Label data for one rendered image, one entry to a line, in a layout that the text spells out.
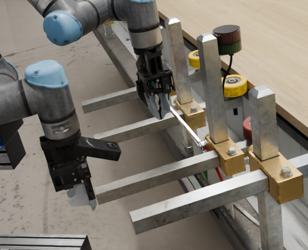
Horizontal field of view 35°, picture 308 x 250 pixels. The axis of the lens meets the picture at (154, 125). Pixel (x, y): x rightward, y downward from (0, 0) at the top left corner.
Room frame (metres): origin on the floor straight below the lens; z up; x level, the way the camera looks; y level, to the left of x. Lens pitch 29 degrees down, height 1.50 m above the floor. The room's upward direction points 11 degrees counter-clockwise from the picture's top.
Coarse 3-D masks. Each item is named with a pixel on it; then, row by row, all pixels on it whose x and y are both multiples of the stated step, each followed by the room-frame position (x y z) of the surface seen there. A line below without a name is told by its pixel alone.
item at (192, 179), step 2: (188, 176) 1.10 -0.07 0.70; (190, 176) 1.10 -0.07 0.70; (192, 176) 1.10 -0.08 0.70; (188, 178) 1.10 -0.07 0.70; (190, 178) 1.09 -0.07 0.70; (192, 178) 1.09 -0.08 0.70; (194, 178) 1.09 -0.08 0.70; (190, 180) 1.08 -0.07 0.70; (192, 180) 1.08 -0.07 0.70; (194, 180) 1.08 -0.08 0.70; (196, 180) 1.08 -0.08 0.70; (192, 182) 1.07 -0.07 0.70; (194, 182) 1.07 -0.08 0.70; (196, 182) 1.07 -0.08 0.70; (198, 182) 1.07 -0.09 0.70; (192, 184) 1.06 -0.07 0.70; (194, 184) 1.06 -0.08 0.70; (196, 184) 1.06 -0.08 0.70; (198, 184) 1.06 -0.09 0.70; (194, 186) 1.05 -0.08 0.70; (196, 186) 1.05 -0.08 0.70; (198, 186) 1.05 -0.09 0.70; (200, 186) 1.05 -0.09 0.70; (196, 188) 1.04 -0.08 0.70; (198, 188) 1.04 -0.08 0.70
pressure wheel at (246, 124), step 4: (244, 120) 1.00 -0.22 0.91; (248, 120) 1.00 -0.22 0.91; (244, 124) 0.98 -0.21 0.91; (248, 124) 0.98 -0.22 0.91; (244, 128) 0.97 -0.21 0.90; (248, 128) 0.96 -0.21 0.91; (244, 132) 0.97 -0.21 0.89; (248, 132) 0.95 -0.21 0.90; (244, 136) 0.97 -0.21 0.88; (248, 136) 0.96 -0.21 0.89; (248, 140) 0.96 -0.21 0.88
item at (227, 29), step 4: (216, 28) 1.02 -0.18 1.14; (220, 28) 1.02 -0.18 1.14; (224, 28) 1.01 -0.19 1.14; (228, 28) 1.01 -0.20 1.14; (232, 28) 1.00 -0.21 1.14; (236, 28) 1.00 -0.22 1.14; (216, 32) 1.00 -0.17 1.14; (220, 32) 0.99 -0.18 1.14; (224, 32) 0.99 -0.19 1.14; (228, 32) 0.98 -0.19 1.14; (220, 44) 0.99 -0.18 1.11; (224, 44) 0.98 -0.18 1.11; (228, 44) 0.98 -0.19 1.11; (220, 56) 0.99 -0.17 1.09; (220, 60) 0.99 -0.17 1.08; (220, 64) 0.99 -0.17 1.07; (228, 68) 1.01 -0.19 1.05; (228, 72) 1.01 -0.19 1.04; (224, 76) 1.01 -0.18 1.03; (224, 80) 1.00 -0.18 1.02; (224, 84) 1.01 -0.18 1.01
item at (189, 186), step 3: (186, 177) 1.10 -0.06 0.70; (183, 180) 1.09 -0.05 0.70; (186, 180) 1.09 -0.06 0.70; (183, 183) 1.08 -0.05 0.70; (186, 183) 1.07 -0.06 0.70; (189, 183) 1.07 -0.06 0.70; (186, 186) 1.06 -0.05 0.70; (189, 186) 1.06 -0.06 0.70; (192, 186) 1.06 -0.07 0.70; (189, 189) 1.04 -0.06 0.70; (192, 189) 1.04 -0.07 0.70
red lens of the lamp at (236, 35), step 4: (232, 32) 0.98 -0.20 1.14; (236, 32) 0.98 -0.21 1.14; (216, 36) 0.99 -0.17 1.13; (220, 36) 0.98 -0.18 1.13; (224, 36) 0.98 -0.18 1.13; (228, 36) 0.98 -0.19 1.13; (232, 36) 0.98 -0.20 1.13; (236, 36) 0.98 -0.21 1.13; (240, 36) 1.00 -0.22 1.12; (220, 40) 0.99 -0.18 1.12; (224, 40) 0.98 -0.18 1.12; (228, 40) 0.98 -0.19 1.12; (232, 40) 0.98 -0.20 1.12; (236, 40) 0.98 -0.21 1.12
